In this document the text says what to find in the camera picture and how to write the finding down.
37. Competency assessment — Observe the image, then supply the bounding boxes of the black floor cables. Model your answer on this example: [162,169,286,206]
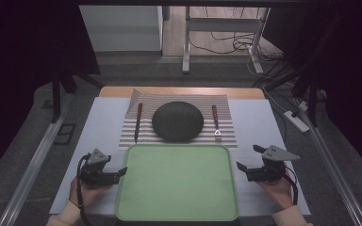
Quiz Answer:
[189,7,285,61]

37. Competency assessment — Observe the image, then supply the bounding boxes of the white desk frame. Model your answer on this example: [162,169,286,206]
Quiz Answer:
[181,6,272,75]

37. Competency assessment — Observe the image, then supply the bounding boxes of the dark round plate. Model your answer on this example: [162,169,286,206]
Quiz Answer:
[151,101,205,143]

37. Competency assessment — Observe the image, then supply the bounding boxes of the person's right hand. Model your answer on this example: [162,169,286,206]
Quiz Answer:
[256,170,295,211]

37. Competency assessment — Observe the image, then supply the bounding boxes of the person's left hand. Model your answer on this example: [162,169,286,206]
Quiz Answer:
[68,176,113,209]

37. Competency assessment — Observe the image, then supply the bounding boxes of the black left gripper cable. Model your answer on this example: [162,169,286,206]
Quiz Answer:
[76,154,94,226]

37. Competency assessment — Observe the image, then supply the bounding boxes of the green plastic tray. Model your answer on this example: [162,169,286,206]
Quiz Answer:
[115,143,239,222]

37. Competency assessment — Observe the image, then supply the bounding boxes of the wooden handled fork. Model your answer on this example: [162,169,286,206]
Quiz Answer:
[211,105,223,142]

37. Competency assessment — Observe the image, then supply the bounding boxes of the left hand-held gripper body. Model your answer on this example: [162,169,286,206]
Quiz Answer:
[79,148,121,187]

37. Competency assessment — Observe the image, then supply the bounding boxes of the aluminium rail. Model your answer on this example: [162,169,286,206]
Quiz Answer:
[295,99,362,226]
[0,93,74,226]

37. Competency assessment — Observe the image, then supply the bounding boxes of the striped placemat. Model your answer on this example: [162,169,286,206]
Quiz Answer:
[118,89,239,150]

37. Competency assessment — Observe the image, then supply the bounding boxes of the white cabinet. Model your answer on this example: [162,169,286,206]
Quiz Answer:
[78,5,165,53]

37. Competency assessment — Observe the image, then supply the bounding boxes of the dark curtain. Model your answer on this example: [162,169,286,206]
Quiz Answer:
[0,0,102,185]
[262,5,362,174]

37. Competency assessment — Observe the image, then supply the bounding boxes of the white power strip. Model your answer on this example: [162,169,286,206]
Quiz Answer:
[283,110,311,134]

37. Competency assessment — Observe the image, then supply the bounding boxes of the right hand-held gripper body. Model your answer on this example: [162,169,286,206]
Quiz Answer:
[246,144,302,184]

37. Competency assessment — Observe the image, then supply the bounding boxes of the white table cover sheet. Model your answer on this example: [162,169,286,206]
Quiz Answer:
[49,96,311,218]

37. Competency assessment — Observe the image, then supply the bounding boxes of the red black right gripper cable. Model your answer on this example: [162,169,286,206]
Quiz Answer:
[282,163,299,206]

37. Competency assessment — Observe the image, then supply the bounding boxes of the black floor grate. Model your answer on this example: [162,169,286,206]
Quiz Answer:
[53,122,77,146]

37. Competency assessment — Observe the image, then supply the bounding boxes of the wooden handled knife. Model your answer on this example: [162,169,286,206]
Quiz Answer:
[134,103,143,144]

